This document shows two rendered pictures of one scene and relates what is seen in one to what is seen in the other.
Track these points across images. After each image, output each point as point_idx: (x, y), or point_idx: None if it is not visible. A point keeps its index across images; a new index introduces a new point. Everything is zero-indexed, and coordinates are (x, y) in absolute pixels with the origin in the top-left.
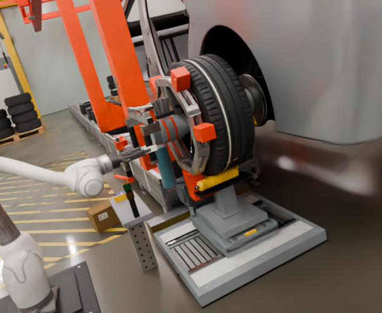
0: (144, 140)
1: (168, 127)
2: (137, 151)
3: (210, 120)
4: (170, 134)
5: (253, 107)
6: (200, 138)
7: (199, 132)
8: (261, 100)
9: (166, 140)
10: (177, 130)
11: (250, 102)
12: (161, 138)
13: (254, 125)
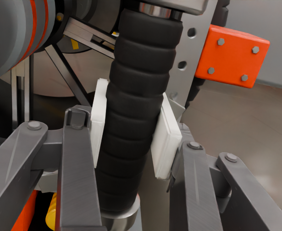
0: (152, 57)
1: (34, 0)
2: (185, 173)
3: (222, 21)
4: (35, 38)
5: (85, 13)
6: (245, 74)
7: (261, 53)
8: (118, 2)
9: (11, 67)
10: (46, 27)
11: (89, 0)
12: (9, 51)
13: (69, 50)
